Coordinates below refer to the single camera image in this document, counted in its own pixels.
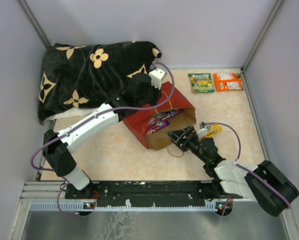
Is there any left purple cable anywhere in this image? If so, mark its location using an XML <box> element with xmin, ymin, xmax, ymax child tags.
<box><xmin>30</xmin><ymin>61</ymin><xmax>176</xmax><ymax>216</ymax></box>

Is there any black floral pillow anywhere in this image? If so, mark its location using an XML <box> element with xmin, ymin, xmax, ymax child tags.
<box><xmin>37</xmin><ymin>41</ymin><xmax>162</xmax><ymax>124</ymax></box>

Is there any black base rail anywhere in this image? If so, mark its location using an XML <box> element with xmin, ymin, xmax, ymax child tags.
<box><xmin>65</xmin><ymin>180</ymin><xmax>228</xmax><ymax>208</ymax></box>

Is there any yellow m&m's packet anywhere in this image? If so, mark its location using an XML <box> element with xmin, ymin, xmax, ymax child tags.
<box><xmin>198</xmin><ymin>124</ymin><xmax>222</xmax><ymax>140</ymax></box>

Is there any green yellow snack packet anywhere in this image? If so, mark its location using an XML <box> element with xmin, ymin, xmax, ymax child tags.
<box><xmin>188</xmin><ymin>73</ymin><xmax>215</xmax><ymax>94</ymax></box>

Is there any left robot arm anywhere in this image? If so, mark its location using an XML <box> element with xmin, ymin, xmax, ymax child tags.
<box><xmin>42</xmin><ymin>69</ymin><xmax>165</xmax><ymax>199</ymax></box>

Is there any purple snack packet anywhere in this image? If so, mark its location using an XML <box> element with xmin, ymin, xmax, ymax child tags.
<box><xmin>145</xmin><ymin>109</ymin><xmax>183</xmax><ymax>136</ymax></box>

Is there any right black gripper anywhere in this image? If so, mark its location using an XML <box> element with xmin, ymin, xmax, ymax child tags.
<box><xmin>166</xmin><ymin>124</ymin><xmax>208</xmax><ymax>164</ymax></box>

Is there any orange snack packet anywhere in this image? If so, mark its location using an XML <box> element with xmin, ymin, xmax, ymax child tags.
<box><xmin>213</xmin><ymin>73</ymin><xmax>244</xmax><ymax>92</ymax></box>

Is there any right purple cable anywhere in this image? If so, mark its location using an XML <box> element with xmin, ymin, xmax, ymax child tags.
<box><xmin>201</xmin><ymin>122</ymin><xmax>292</xmax><ymax>216</ymax></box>

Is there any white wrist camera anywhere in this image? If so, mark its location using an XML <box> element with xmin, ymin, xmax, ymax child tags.
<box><xmin>148</xmin><ymin>68</ymin><xmax>167</xmax><ymax>90</ymax></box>
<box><xmin>196</xmin><ymin>122</ymin><xmax>211</xmax><ymax>139</ymax></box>

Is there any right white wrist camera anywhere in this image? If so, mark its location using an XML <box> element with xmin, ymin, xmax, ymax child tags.
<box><xmin>196</xmin><ymin>122</ymin><xmax>211</xmax><ymax>139</ymax></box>

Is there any purple cable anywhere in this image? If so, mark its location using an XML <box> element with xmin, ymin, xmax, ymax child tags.
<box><xmin>201</xmin><ymin>122</ymin><xmax>292</xmax><ymax>216</ymax></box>
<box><xmin>30</xmin><ymin>61</ymin><xmax>176</xmax><ymax>216</ymax></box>

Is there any red brown paper bag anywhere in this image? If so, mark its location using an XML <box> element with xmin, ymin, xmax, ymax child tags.
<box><xmin>123</xmin><ymin>82</ymin><xmax>197</xmax><ymax>151</ymax></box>

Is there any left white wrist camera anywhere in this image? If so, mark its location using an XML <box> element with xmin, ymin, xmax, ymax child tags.
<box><xmin>148</xmin><ymin>68</ymin><xmax>167</xmax><ymax>90</ymax></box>

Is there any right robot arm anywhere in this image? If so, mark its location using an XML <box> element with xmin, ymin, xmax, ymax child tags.
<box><xmin>166</xmin><ymin>126</ymin><xmax>299</xmax><ymax>217</ymax></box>

